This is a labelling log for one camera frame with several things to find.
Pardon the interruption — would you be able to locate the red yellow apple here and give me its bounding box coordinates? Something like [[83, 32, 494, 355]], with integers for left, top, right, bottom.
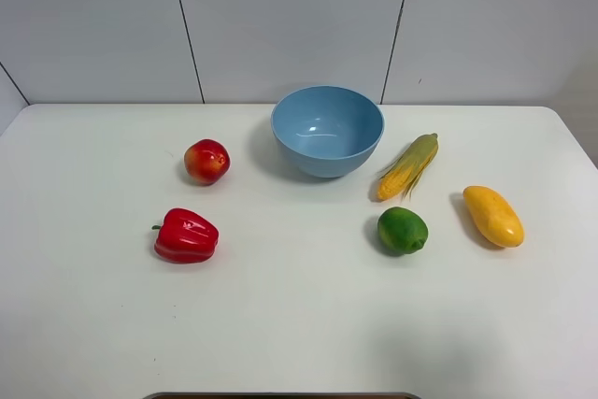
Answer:
[[183, 139, 231, 185]]

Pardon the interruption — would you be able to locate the green lime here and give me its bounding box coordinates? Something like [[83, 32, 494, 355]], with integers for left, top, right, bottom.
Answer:
[[377, 207, 429, 256]]

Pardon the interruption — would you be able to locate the yellow mango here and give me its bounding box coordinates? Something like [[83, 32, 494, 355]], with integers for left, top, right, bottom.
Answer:
[[463, 186, 525, 248]]

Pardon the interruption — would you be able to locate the blue plastic bowl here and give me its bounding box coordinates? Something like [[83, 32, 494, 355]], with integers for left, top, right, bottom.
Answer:
[[270, 86, 385, 178]]

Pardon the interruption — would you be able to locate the corn cob with husk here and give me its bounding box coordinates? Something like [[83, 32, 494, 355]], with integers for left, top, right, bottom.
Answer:
[[377, 133, 439, 202]]

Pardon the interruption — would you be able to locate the red bell pepper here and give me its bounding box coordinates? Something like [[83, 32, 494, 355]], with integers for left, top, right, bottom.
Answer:
[[152, 208, 220, 264]]

